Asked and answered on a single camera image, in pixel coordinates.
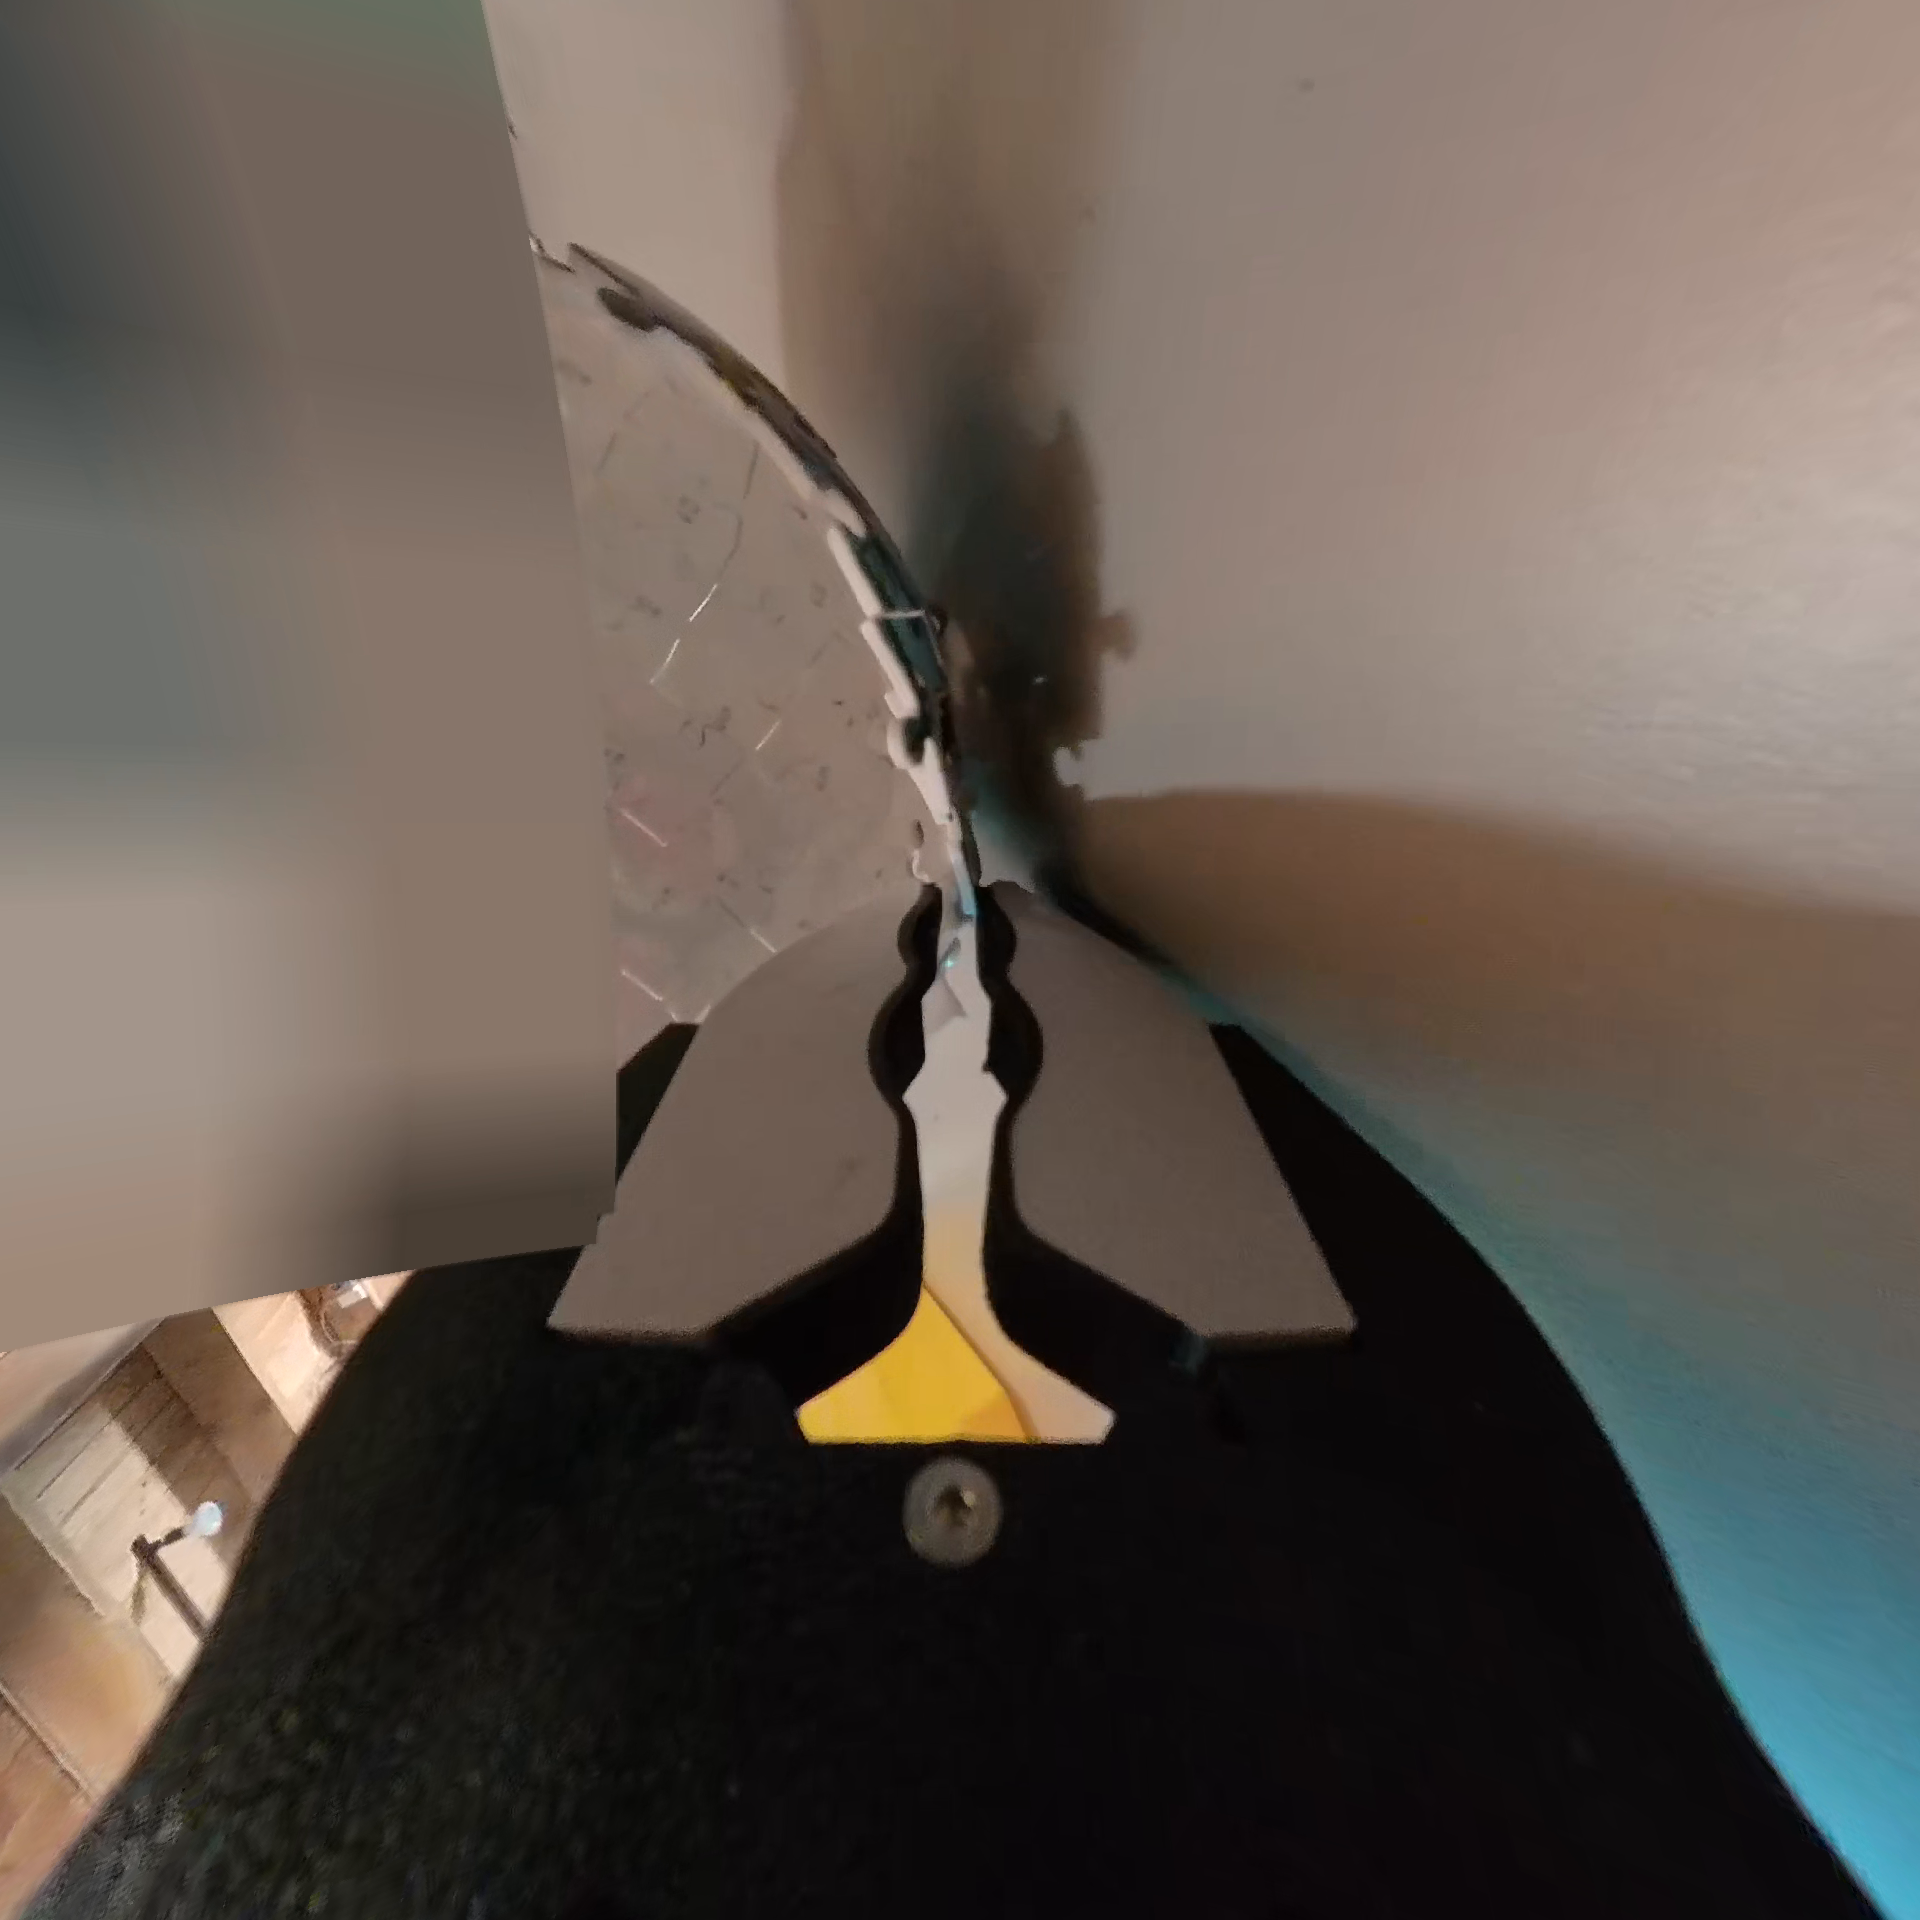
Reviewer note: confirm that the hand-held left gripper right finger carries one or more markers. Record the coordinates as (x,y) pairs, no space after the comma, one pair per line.
(1172,1155)

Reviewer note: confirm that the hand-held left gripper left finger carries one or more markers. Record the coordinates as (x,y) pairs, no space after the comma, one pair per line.
(735,1141)

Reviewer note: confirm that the partly built puzzle ball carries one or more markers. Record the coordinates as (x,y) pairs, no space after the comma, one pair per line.
(722,721)

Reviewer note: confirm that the yellow bin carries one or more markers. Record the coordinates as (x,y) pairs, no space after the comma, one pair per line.
(916,1387)

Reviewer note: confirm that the white ceiling spot lamp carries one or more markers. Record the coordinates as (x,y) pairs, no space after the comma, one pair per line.
(203,1523)

